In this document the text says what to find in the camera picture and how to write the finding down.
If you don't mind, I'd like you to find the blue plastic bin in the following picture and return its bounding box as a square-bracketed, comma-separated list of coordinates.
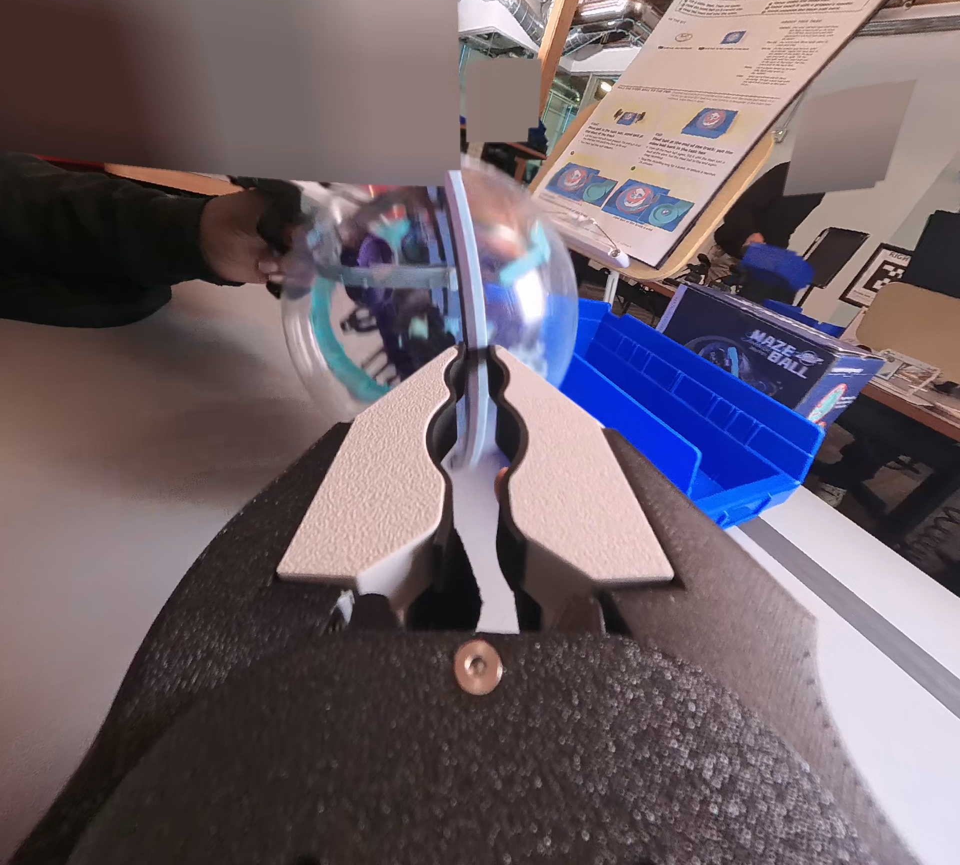
[558, 295, 868, 530]

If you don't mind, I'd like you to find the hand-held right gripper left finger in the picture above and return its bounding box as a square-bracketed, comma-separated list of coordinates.
[278, 348, 459, 608]

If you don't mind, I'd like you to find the dark blue maze ball box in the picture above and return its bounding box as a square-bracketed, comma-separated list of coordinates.
[656, 280, 888, 431]

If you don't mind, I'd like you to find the instruction sheet clipboard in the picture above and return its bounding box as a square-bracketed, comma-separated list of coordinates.
[530, 0, 919, 284]

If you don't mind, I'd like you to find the clear maze ball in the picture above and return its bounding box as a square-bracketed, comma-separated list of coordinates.
[279, 157, 582, 464]

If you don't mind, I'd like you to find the person's left hand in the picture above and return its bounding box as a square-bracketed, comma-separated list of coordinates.
[201, 186, 289, 290]

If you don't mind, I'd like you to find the tablet on stand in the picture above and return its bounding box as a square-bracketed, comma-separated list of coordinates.
[801, 225, 871, 290]

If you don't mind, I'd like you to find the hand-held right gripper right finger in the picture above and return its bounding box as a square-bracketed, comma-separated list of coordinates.
[492, 348, 676, 604]

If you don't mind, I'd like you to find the black and white marker tag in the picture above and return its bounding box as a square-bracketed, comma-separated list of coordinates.
[840, 243, 915, 310]

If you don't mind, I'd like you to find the person's left forearm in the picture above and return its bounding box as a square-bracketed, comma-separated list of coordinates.
[0, 150, 226, 329]

